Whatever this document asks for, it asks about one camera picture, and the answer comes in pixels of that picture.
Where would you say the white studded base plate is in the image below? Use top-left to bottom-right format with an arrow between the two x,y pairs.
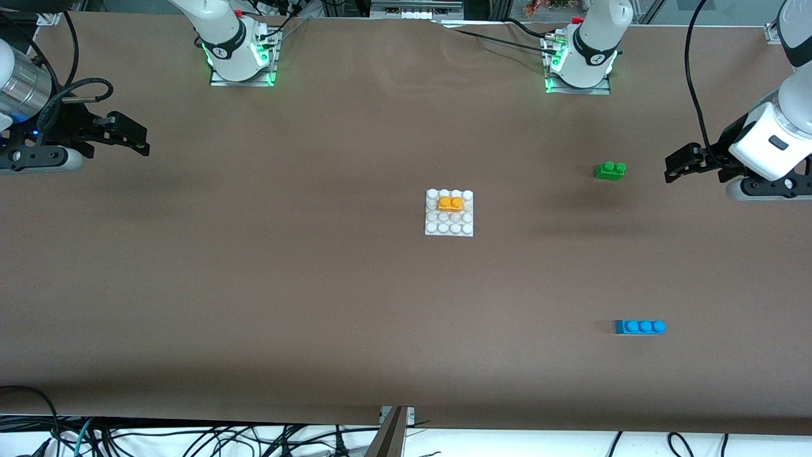
424,189 -> 475,238

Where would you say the blue toy block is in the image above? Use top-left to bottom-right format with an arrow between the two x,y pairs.
614,319 -> 667,336

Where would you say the brown table cover sheet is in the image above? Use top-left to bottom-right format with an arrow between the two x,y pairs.
0,11 -> 812,436

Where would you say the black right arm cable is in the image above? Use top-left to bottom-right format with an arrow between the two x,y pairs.
25,10 -> 115,128

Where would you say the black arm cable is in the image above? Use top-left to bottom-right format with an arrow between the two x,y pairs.
25,10 -> 115,128
684,0 -> 717,169

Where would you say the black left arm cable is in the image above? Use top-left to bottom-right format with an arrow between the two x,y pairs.
684,0 -> 717,169

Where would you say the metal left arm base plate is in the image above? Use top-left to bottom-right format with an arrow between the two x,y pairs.
544,35 -> 613,96

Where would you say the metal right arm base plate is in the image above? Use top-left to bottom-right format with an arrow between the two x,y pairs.
209,25 -> 280,88

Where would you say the short black cable behind base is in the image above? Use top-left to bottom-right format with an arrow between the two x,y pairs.
504,17 -> 547,39

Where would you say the long black cable across table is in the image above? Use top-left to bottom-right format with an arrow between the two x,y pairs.
444,28 -> 560,56

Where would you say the black curled floor cable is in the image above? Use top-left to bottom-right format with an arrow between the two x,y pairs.
667,432 -> 697,457

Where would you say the black looped floor cable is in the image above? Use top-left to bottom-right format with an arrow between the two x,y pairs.
0,385 -> 62,457

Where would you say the teal floor cable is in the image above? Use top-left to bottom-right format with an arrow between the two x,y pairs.
72,416 -> 97,457

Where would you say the aluminium frame rail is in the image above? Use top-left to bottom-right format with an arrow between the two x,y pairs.
370,0 -> 466,20

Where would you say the metal table edge bracket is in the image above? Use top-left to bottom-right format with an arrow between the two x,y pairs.
364,406 -> 417,457

